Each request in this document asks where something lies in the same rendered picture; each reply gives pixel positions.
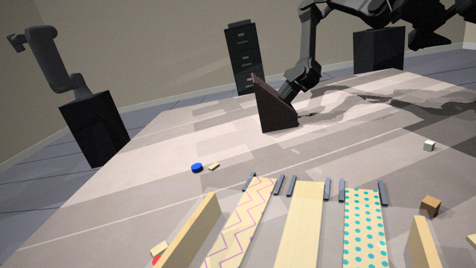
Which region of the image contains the tan cube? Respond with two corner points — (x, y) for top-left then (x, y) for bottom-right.
(419, 195), (442, 217)

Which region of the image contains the blue short cylinder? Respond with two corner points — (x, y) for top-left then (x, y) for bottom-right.
(191, 163), (203, 173)

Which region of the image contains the pale yellow cube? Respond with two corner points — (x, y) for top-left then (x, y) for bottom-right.
(466, 234), (476, 249)

